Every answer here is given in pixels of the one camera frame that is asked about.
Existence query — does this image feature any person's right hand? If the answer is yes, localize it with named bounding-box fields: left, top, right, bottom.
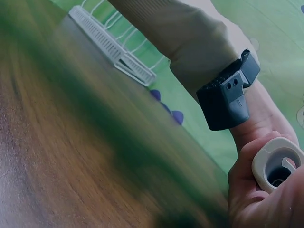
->
left=252, top=163, right=304, bottom=228

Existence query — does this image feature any person's left hand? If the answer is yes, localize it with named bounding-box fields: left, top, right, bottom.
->
left=227, top=79, right=301, bottom=228

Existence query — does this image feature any beige round lid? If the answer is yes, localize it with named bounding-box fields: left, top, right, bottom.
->
left=251, top=137, right=304, bottom=191

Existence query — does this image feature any person's left forearm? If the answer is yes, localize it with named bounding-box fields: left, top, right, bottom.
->
left=107, top=0, right=260, bottom=96

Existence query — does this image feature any black wrist band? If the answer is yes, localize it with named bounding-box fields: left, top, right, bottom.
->
left=196, top=49, right=261, bottom=131

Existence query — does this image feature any white wire dish rack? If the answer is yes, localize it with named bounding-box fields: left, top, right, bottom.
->
left=68, top=0, right=157, bottom=86

